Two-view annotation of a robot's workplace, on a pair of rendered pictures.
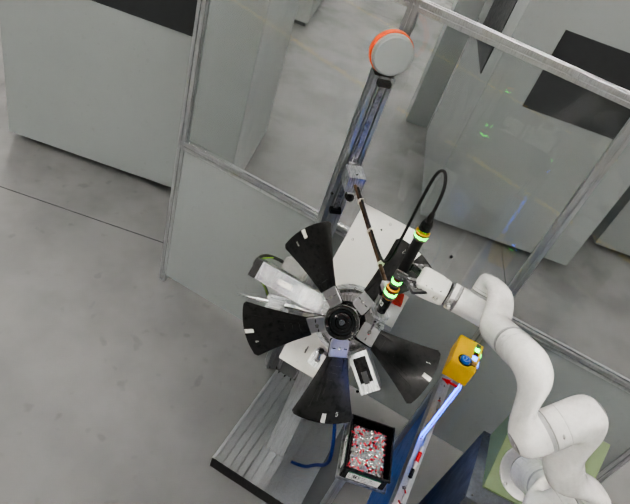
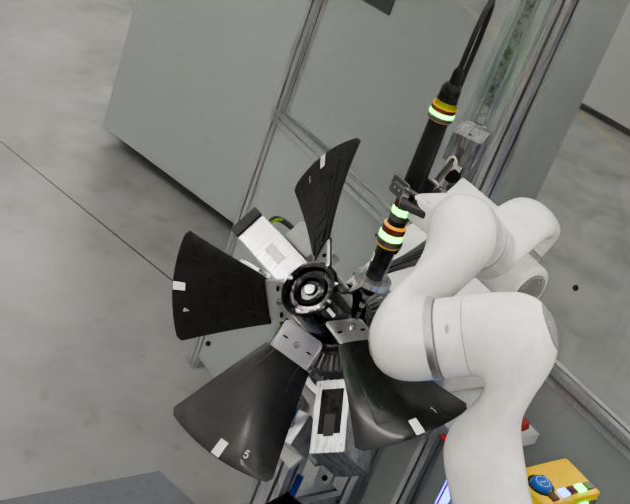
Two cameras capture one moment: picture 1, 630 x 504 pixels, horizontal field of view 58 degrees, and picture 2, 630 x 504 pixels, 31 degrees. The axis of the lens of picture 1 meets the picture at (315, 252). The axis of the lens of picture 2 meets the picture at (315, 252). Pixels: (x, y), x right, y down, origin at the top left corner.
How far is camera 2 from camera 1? 124 cm
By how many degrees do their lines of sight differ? 30
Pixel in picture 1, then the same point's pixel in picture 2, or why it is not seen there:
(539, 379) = (445, 229)
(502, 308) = (510, 222)
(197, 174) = (283, 168)
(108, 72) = (254, 53)
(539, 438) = (403, 319)
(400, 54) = not seen: outside the picture
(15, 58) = (146, 17)
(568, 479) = (466, 469)
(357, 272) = not seen: hidden behind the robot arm
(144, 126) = not seen: hidden behind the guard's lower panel
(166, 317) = (161, 411)
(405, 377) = (375, 408)
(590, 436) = (499, 348)
